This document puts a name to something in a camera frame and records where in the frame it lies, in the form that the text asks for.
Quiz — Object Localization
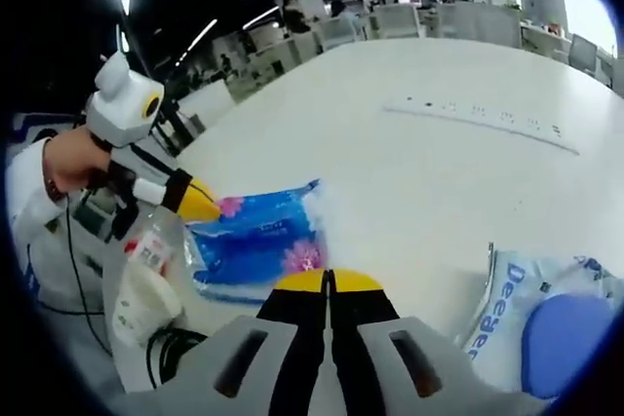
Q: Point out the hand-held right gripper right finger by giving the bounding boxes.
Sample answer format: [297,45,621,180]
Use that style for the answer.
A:
[329,268,484,416]

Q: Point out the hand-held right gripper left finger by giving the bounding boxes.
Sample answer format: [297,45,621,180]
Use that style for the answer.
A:
[202,269,333,416]

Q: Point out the blue tissue pack item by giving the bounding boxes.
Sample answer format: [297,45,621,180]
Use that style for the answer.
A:
[186,177,333,301]

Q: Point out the clear plastic bottle red label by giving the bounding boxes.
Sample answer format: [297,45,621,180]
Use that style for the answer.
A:
[110,220,190,345]

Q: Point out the clear bag with blue pad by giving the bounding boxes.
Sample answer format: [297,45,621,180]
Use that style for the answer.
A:
[455,242,623,400]

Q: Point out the person's left hand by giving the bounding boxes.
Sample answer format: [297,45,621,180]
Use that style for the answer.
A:
[46,129,118,199]

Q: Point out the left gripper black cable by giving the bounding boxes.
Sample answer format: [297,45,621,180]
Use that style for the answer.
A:
[61,194,114,357]

